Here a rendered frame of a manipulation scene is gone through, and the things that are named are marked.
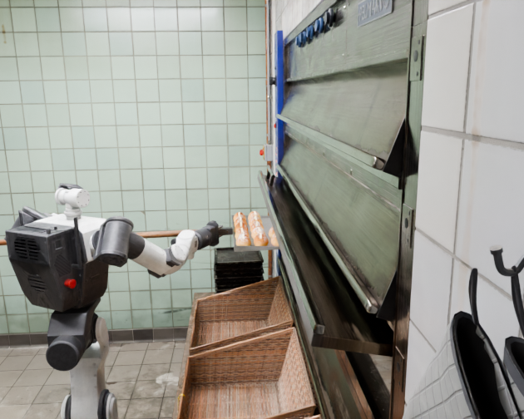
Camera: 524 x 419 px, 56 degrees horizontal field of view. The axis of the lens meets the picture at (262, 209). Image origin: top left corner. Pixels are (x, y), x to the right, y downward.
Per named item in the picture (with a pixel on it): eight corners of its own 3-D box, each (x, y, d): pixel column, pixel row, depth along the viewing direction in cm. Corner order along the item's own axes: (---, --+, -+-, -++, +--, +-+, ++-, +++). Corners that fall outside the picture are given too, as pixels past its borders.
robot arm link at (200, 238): (206, 232, 220) (190, 239, 211) (205, 254, 223) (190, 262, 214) (187, 226, 226) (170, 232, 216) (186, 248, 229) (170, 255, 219)
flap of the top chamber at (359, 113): (283, 119, 255) (296, 82, 252) (396, 175, 82) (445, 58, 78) (275, 116, 255) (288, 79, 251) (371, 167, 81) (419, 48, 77)
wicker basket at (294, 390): (296, 382, 220) (296, 324, 213) (318, 477, 165) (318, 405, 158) (187, 386, 217) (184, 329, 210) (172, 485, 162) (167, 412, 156)
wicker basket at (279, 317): (282, 320, 279) (282, 274, 272) (295, 376, 224) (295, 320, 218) (196, 323, 276) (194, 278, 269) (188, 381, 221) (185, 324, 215)
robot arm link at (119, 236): (141, 263, 171) (113, 248, 161) (122, 268, 175) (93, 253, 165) (146, 234, 177) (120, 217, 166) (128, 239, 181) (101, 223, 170)
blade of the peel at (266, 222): (234, 252, 211) (234, 245, 210) (231, 219, 264) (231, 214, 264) (317, 247, 213) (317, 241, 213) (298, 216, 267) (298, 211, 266)
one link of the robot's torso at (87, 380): (108, 435, 191) (97, 327, 180) (62, 437, 191) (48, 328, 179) (117, 410, 206) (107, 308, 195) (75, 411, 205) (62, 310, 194)
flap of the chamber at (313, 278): (257, 178, 262) (294, 184, 264) (310, 347, 88) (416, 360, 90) (258, 174, 261) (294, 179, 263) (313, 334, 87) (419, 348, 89)
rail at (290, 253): (258, 174, 261) (261, 174, 261) (313, 334, 87) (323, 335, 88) (258, 170, 261) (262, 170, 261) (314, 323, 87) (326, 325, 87)
